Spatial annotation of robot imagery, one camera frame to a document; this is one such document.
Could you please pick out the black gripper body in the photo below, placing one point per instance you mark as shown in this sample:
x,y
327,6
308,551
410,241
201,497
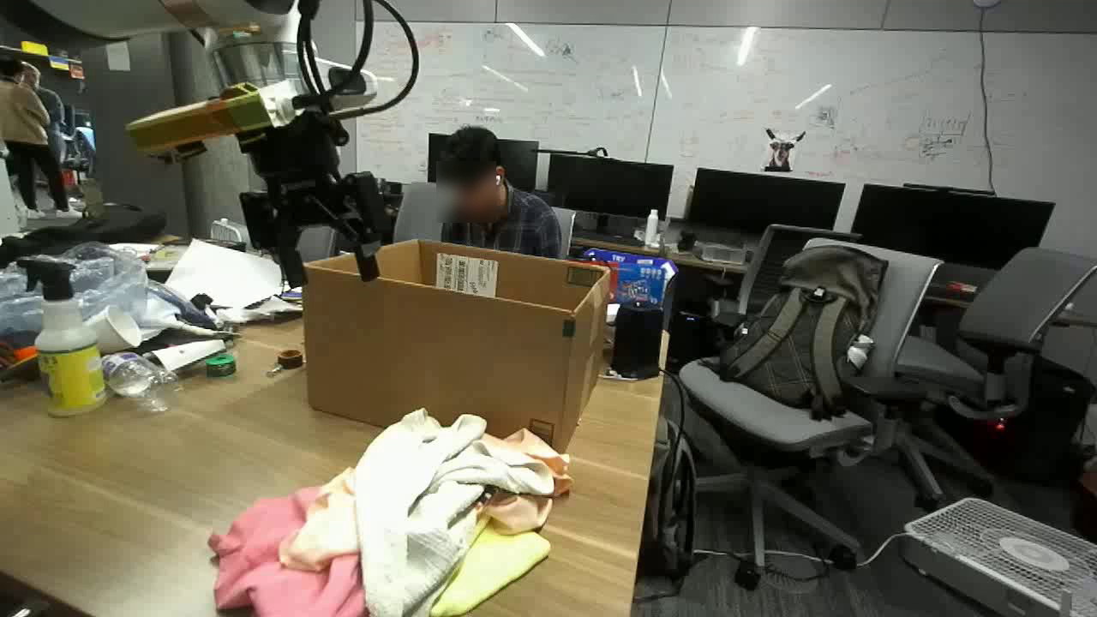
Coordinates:
x,y
303,172

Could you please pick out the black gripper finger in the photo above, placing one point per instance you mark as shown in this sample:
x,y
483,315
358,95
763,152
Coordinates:
x,y
363,256
294,257

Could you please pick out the white cloth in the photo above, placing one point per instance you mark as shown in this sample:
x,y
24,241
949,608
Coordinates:
x,y
412,501

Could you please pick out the peach printed shirt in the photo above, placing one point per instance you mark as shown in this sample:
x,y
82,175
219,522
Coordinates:
x,y
519,509

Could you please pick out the brown cardboard box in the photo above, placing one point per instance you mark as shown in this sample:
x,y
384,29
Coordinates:
x,y
447,348

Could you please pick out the white paper sheets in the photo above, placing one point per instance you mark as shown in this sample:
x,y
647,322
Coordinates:
x,y
224,275

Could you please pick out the green tape roll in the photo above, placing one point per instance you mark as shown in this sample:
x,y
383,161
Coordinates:
x,y
219,364

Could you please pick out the white folded paper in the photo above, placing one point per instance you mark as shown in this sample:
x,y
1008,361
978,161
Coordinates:
x,y
184,353

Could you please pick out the seated person in plaid shirt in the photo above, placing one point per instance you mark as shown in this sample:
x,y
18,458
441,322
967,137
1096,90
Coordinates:
x,y
527,223

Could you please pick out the clear plastic bag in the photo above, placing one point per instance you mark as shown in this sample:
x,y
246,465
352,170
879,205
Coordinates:
x,y
103,291

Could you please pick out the clear plastic bottle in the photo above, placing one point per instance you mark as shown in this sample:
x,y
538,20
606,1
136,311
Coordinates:
x,y
137,378

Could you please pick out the spray bottle with yellow label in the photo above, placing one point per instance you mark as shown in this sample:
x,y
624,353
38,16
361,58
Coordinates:
x,y
70,353

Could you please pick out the blue snack package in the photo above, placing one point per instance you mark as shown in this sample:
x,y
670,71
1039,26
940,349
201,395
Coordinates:
x,y
636,277

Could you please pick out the black bin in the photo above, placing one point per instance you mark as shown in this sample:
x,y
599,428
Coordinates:
x,y
636,341

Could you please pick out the standing person in tan top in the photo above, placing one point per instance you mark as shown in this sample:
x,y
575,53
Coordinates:
x,y
22,120

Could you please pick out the small white desk bottle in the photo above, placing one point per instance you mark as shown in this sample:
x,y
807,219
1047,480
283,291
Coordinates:
x,y
652,231

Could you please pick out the pink cloth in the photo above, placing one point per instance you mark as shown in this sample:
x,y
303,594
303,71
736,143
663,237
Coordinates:
x,y
263,567

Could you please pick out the yellow-green cloth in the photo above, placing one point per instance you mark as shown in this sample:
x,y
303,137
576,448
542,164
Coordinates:
x,y
491,567

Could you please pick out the small animal figure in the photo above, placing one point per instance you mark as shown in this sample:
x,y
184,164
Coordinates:
x,y
784,152

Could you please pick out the olive grey backpack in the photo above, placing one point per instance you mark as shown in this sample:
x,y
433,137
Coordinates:
x,y
800,330

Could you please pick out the grey office chair with backpack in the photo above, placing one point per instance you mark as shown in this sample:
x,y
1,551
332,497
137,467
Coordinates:
x,y
776,421

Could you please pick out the dark mesh office chair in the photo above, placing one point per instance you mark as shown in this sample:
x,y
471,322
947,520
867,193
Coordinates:
x,y
1016,301

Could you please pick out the white flat floor device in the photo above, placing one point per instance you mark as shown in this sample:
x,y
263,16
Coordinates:
x,y
1005,554

